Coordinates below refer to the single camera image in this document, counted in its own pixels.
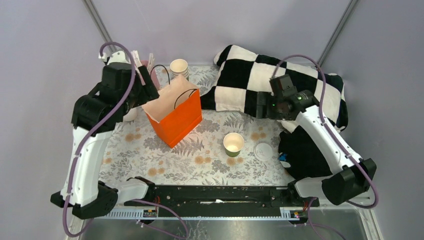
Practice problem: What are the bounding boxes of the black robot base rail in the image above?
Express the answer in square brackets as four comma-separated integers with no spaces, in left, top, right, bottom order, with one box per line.
[143,185,320,218]

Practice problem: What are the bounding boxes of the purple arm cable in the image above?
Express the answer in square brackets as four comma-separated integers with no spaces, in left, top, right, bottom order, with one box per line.
[271,54,380,240]
[62,41,190,240]

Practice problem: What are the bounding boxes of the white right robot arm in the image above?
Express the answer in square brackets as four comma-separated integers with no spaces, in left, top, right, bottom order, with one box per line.
[256,74,379,209]

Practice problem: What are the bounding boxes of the black cloth bundle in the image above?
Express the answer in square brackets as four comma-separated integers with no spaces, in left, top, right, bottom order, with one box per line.
[278,126,332,180]

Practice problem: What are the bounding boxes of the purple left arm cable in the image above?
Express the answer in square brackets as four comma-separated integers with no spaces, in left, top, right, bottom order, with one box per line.
[62,41,190,240]

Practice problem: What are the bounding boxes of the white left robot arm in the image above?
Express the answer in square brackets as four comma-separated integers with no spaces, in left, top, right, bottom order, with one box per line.
[50,62,159,220]

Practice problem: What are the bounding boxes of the white plastic cup lid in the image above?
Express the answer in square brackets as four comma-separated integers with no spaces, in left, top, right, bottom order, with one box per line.
[253,142,273,161]

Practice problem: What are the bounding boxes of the stack of green paper cups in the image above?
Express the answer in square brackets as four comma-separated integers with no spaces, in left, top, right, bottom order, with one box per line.
[169,58,189,80]

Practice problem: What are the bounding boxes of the pink straw holder cup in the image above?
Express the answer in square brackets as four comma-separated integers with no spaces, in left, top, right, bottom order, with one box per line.
[141,60,161,90]

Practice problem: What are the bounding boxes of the floral patterned table mat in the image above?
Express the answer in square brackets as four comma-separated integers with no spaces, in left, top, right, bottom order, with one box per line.
[97,65,296,187]

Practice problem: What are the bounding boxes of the orange paper bag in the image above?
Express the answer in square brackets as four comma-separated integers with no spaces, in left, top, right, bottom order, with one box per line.
[141,74,203,148]

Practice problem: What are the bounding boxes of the black white checkered blanket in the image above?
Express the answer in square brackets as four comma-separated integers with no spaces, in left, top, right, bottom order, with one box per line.
[200,44,349,132]

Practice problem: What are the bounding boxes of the blue white small object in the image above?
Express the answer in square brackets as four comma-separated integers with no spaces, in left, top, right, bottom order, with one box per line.
[278,153,291,169]

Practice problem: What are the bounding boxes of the green paper coffee cup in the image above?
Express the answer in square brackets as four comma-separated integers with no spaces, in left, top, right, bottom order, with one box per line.
[223,132,245,158]

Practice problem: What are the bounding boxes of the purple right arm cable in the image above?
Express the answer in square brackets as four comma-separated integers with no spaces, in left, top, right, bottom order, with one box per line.
[271,54,380,240]

